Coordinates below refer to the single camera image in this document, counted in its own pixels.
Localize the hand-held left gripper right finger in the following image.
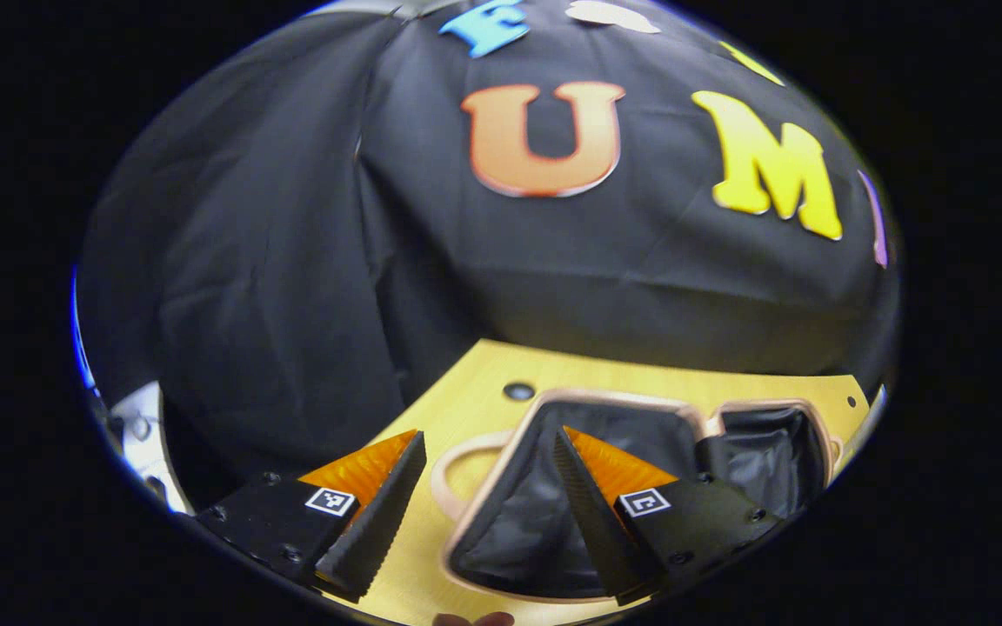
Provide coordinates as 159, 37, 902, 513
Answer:
551, 426, 782, 607

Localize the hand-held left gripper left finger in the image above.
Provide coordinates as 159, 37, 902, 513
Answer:
197, 430, 428, 603

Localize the small beige suitcase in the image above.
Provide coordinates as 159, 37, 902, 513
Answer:
429, 387, 845, 606

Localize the black backdrop cloth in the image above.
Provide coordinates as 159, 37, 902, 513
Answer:
75, 0, 902, 488

